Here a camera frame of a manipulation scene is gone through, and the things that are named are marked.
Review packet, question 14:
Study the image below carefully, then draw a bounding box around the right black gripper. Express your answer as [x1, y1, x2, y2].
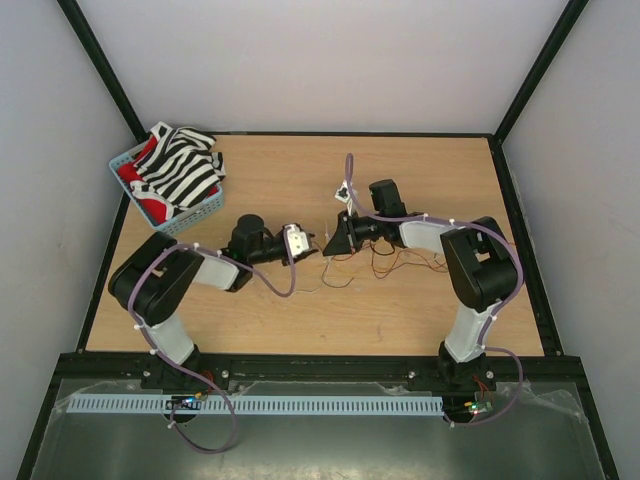
[324, 208, 386, 256]

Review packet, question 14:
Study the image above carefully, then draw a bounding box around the white wire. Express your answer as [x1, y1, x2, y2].
[294, 249, 451, 296]

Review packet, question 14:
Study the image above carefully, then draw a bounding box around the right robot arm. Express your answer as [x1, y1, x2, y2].
[323, 179, 523, 389]

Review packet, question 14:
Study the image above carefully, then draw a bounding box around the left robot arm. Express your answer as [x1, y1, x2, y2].
[108, 214, 317, 388]

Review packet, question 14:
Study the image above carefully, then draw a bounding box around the blue plastic basket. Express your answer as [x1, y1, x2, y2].
[108, 144, 224, 236]

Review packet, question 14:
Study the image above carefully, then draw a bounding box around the red cloth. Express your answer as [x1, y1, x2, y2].
[116, 137, 171, 225]

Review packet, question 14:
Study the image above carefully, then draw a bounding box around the zebra striped cloth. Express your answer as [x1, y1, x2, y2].
[137, 122, 226, 209]

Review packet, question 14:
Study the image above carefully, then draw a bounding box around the left green circuit board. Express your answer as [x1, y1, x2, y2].
[165, 395, 207, 411]

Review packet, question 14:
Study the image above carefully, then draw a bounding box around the green circuit board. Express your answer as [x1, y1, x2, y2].
[464, 400, 493, 416]
[165, 395, 207, 411]

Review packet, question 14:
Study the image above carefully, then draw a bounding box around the right green circuit board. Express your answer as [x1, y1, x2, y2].
[464, 400, 493, 416]

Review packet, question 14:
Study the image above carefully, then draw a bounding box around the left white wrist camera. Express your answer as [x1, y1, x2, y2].
[283, 224, 312, 259]

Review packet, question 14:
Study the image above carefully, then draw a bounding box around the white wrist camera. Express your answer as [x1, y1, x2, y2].
[283, 224, 312, 259]
[334, 181, 351, 204]

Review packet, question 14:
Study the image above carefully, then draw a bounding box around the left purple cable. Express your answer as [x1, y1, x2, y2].
[127, 241, 301, 453]

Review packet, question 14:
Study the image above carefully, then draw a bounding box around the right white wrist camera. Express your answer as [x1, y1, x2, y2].
[334, 181, 351, 204]

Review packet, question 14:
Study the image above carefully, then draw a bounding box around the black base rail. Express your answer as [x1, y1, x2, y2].
[139, 355, 498, 392]

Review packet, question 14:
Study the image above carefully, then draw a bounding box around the black aluminium frame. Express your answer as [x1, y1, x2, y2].
[9, 0, 621, 480]

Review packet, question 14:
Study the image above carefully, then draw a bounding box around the light blue slotted cable duct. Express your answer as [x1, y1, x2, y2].
[66, 394, 443, 417]

